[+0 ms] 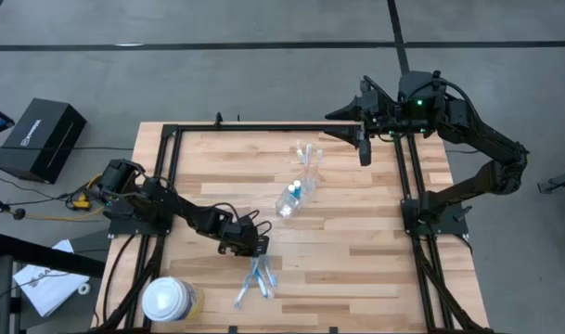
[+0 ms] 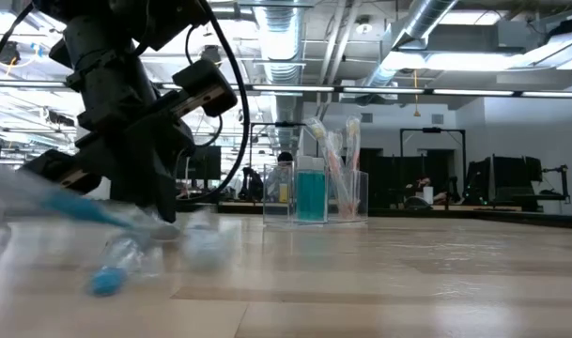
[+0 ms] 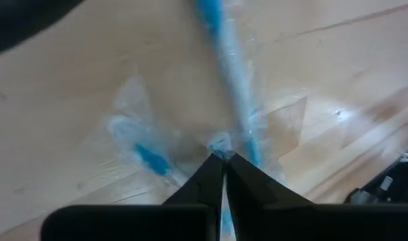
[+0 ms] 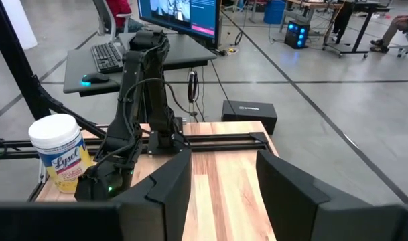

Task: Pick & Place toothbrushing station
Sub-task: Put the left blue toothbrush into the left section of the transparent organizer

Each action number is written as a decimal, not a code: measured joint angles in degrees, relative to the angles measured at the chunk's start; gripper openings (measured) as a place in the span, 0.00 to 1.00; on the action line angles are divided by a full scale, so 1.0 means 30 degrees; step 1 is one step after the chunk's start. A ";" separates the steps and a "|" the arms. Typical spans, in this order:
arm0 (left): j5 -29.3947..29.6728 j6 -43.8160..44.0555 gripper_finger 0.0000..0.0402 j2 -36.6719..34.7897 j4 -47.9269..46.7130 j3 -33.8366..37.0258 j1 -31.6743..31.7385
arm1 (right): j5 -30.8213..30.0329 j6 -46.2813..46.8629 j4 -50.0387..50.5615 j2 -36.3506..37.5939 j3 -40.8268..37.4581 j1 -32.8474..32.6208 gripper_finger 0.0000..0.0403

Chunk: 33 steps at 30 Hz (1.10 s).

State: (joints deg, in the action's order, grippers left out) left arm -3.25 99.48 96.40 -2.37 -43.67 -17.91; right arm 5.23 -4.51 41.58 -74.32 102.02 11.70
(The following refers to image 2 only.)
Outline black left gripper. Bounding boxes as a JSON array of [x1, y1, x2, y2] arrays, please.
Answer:
[[20, 58, 239, 223]]

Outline clear acrylic organizer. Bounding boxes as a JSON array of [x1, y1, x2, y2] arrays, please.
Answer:
[[262, 161, 370, 225]]

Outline black background robot station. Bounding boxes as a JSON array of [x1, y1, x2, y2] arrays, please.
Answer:
[[462, 154, 572, 213]]

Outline person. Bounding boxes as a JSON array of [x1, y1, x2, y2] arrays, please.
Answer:
[[266, 150, 296, 207], [404, 176, 457, 208]]

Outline black ceiling dome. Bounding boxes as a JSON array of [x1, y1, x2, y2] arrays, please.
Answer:
[[199, 44, 224, 67], [0, 40, 22, 66]]

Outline long overhead light bar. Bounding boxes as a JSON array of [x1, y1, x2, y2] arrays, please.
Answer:
[[0, 80, 572, 99]]

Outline black station frame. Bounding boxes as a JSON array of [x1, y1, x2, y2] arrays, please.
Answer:
[[249, 120, 320, 159], [399, 127, 468, 207]]

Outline silver ribbed air duct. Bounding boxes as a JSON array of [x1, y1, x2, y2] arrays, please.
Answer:
[[253, 0, 306, 154]]

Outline silver smooth air duct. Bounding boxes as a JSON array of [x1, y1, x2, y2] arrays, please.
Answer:
[[363, 0, 458, 90]]

